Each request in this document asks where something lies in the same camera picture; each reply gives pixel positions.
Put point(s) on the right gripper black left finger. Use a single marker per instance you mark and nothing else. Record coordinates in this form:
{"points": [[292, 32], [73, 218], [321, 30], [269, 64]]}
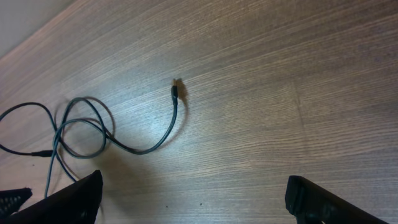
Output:
{"points": [[77, 203]]}

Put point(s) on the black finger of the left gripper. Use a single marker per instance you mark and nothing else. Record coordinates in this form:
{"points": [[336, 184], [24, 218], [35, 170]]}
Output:
{"points": [[12, 200]]}

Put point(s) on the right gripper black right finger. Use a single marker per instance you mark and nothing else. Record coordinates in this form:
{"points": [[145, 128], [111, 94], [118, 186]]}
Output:
{"points": [[310, 203]]}

